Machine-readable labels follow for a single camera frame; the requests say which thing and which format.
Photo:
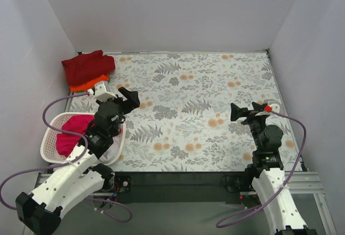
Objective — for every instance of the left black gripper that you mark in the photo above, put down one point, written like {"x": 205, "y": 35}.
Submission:
{"x": 122, "y": 102}

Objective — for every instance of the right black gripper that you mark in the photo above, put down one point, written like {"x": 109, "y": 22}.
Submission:
{"x": 249, "y": 115}

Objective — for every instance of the pink t shirt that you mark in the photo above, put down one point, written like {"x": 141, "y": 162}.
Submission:
{"x": 66, "y": 142}

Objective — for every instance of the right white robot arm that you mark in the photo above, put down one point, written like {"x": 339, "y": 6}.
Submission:
{"x": 266, "y": 173}

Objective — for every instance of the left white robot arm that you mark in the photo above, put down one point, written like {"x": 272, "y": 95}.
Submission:
{"x": 81, "y": 173}

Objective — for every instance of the orange folded shirt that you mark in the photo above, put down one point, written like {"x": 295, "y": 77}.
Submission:
{"x": 88, "y": 85}

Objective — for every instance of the dark red folded shirt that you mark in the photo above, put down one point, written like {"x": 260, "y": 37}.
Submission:
{"x": 86, "y": 67}

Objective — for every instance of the white garment in basket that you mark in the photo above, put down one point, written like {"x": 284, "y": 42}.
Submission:
{"x": 114, "y": 151}

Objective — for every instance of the floral tablecloth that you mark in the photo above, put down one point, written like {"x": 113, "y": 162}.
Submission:
{"x": 183, "y": 121}

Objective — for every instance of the white plastic laundry basket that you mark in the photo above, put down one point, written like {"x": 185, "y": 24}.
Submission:
{"x": 48, "y": 149}

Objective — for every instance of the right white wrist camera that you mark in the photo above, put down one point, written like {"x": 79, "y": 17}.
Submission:
{"x": 274, "y": 104}

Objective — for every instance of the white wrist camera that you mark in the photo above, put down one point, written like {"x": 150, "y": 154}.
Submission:
{"x": 101, "y": 91}
{"x": 274, "y": 104}

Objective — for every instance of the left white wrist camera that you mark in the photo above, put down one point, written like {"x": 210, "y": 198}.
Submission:
{"x": 101, "y": 91}

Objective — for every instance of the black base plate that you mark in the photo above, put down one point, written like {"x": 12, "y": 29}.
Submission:
{"x": 182, "y": 187}

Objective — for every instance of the aluminium frame rail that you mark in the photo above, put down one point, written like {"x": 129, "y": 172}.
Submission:
{"x": 300, "y": 183}

